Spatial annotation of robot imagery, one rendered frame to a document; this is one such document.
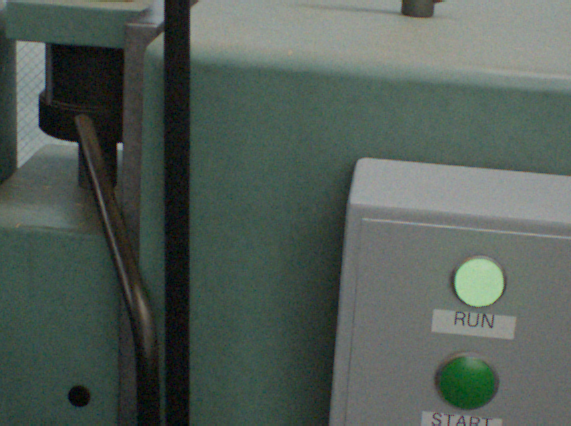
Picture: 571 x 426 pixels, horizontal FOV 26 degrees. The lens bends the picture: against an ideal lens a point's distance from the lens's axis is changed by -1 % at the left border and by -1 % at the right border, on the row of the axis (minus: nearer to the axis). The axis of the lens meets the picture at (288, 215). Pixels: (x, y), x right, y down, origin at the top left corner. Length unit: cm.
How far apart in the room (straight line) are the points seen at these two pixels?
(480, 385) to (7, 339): 25
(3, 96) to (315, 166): 20
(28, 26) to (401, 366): 24
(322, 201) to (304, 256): 3
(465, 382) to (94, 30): 24
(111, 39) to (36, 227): 9
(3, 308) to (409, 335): 22
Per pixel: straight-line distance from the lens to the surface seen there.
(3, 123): 64
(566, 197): 47
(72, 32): 58
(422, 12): 59
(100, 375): 60
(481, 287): 44
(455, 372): 46
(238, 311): 53
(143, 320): 52
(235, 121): 50
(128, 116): 54
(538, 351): 46
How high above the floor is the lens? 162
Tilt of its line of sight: 19 degrees down
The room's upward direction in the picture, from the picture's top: 4 degrees clockwise
